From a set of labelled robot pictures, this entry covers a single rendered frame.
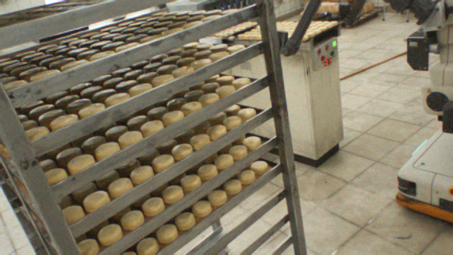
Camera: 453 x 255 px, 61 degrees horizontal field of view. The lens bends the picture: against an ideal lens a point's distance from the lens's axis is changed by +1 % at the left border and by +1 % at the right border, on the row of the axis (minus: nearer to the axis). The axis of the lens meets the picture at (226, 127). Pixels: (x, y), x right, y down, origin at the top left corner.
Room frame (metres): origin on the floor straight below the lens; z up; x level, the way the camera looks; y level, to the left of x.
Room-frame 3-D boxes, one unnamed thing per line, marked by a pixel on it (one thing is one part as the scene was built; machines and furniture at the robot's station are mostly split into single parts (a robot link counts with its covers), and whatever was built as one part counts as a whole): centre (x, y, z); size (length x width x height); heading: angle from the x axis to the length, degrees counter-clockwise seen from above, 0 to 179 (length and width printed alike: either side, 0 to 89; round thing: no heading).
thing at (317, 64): (2.29, -0.69, 0.77); 0.24 x 0.04 x 0.14; 128
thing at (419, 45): (1.82, -1.07, 0.87); 0.28 x 0.16 x 0.22; 129
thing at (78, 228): (0.78, 0.11, 1.05); 0.64 x 0.03 x 0.03; 128
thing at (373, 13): (6.44, -2.19, 0.06); 1.20 x 0.80 x 0.11; 35
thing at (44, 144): (0.78, 0.11, 1.23); 0.64 x 0.03 x 0.03; 128
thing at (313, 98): (2.58, -0.47, 0.45); 0.70 x 0.34 x 0.90; 38
